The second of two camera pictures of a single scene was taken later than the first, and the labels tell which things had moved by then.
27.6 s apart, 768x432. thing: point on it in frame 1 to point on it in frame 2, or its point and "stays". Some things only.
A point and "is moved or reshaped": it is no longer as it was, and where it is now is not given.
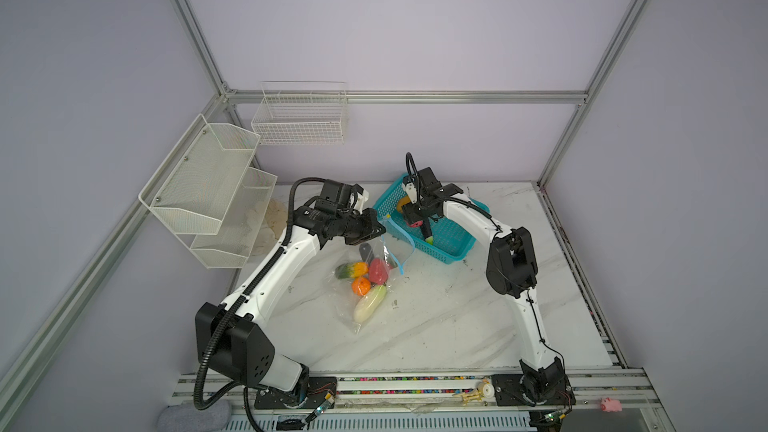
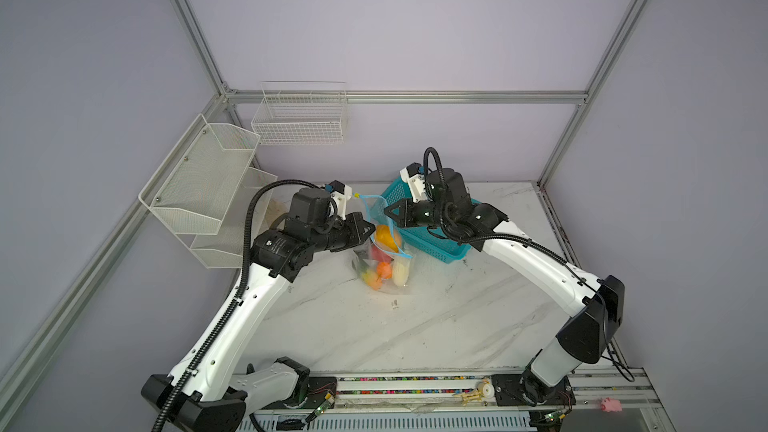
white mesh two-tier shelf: (206, 194) stays
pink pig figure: (608, 405) stays
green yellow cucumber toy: (351, 270) to (372, 279)
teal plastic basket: (450, 237) stays
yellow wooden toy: (482, 393) stays
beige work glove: (276, 217) stays
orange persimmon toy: (361, 286) to (384, 270)
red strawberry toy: (378, 271) to (379, 256)
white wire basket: (300, 113) stays
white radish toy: (370, 303) to (401, 273)
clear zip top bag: (369, 274) is moved or reshaped
